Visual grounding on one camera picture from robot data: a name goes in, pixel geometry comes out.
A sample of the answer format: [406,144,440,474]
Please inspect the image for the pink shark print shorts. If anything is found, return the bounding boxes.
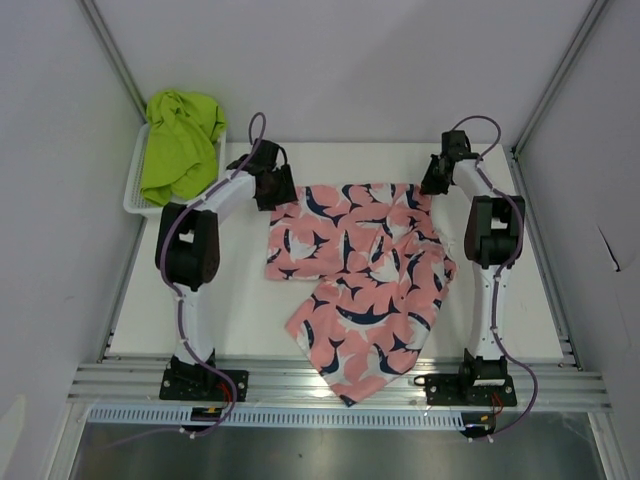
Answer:
[265,183,457,407]

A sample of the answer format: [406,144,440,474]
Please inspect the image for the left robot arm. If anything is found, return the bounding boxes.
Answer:
[155,140,297,400]

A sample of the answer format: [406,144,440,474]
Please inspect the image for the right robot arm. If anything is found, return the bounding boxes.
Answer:
[420,129,526,404]

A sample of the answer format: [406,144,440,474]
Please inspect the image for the lime green cloth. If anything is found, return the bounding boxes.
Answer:
[140,89,227,207]

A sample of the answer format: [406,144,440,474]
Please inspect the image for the white plastic basket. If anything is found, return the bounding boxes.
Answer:
[123,123,227,218]

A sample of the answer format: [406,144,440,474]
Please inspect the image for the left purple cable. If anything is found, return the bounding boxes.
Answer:
[159,112,266,443]

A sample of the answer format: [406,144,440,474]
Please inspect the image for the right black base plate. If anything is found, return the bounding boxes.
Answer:
[422,373,517,407]

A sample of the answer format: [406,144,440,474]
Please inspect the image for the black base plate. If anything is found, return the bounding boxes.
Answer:
[422,373,517,407]
[159,365,232,402]

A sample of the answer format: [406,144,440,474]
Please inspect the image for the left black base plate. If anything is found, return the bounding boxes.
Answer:
[159,365,232,402]

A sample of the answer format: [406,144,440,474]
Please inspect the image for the right aluminium frame post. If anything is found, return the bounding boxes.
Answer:
[510,0,614,161]

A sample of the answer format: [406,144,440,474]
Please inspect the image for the aluminium frame post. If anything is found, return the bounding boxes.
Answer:
[77,0,146,123]
[510,0,614,161]

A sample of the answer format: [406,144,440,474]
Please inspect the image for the white slotted cable duct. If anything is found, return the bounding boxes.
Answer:
[87,404,495,431]

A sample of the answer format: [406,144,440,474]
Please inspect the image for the left aluminium frame post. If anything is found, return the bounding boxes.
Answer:
[77,0,146,123]

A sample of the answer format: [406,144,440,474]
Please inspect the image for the aluminium mounting rail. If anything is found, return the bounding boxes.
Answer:
[67,357,612,413]

